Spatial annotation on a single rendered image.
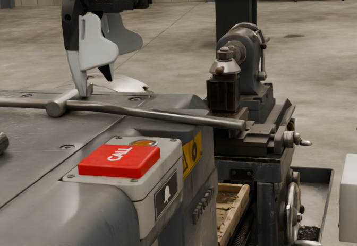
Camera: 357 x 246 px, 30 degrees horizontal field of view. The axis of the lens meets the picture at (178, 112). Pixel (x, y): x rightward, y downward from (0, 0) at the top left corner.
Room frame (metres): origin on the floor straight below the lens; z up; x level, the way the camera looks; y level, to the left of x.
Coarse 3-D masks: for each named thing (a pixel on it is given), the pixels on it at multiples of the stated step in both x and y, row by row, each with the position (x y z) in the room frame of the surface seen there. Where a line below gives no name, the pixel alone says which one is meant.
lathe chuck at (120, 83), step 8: (72, 80) 1.10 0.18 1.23; (88, 80) 1.07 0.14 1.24; (96, 80) 1.07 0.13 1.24; (104, 80) 1.07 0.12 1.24; (120, 80) 1.08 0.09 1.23; (128, 80) 1.09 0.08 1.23; (136, 80) 1.10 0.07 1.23; (112, 88) 1.03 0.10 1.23; (120, 88) 1.04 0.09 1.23; (128, 88) 1.05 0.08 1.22; (136, 88) 1.07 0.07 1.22; (144, 88) 1.09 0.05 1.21
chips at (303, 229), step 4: (300, 228) 1.94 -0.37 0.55; (304, 228) 1.94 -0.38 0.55; (308, 228) 1.94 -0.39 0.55; (312, 228) 1.93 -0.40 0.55; (316, 228) 1.94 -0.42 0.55; (300, 232) 1.92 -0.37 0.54; (304, 232) 1.92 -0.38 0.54; (308, 232) 1.91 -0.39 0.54; (312, 232) 1.91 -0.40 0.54; (316, 232) 1.91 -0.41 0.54; (300, 236) 1.89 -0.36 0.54; (304, 236) 1.89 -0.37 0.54; (308, 236) 1.89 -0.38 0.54; (312, 236) 1.89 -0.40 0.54; (316, 236) 1.89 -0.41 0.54; (312, 240) 1.87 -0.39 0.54; (316, 240) 1.86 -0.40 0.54; (252, 244) 1.86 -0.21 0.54; (256, 244) 1.85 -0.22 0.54
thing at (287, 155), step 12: (216, 156) 1.57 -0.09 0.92; (228, 156) 1.57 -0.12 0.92; (240, 156) 1.56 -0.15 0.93; (252, 156) 1.56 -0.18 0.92; (264, 156) 1.56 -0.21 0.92; (276, 156) 1.55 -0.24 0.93; (288, 156) 1.65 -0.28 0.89; (228, 168) 1.56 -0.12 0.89; (240, 168) 1.55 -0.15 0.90; (252, 168) 1.55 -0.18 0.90; (264, 168) 1.54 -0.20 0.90; (276, 168) 1.53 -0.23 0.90; (252, 180) 1.54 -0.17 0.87; (264, 180) 1.54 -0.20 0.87; (276, 180) 1.53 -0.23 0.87
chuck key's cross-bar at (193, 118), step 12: (72, 108) 0.78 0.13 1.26; (84, 108) 0.78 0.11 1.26; (96, 108) 0.77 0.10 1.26; (108, 108) 0.76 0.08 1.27; (120, 108) 0.76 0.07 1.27; (132, 108) 0.75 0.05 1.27; (144, 108) 0.74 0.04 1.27; (168, 120) 0.72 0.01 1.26; (180, 120) 0.72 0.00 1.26; (192, 120) 0.71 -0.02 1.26; (204, 120) 0.70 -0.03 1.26; (216, 120) 0.70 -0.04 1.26; (228, 120) 0.69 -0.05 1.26; (240, 120) 0.69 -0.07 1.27
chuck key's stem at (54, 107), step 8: (88, 88) 0.86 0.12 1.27; (64, 96) 0.79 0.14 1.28; (72, 96) 0.81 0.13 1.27; (80, 96) 0.83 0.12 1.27; (48, 104) 0.77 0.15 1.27; (56, 104) 0.77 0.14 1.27; (64, 104) 0.78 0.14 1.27; (48, 112) 0.77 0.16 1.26; (56, 112) 0.77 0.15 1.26; (64, 112) 0.78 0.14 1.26
